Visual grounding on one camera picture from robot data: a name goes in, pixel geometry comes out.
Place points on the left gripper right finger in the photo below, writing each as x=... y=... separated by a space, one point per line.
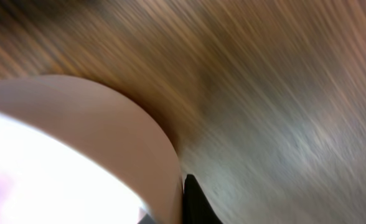
x=196 y=208

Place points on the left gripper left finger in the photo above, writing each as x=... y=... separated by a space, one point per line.
x=146 y=220

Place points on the pink small bowl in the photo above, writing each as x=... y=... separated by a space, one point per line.
x=75 y=151

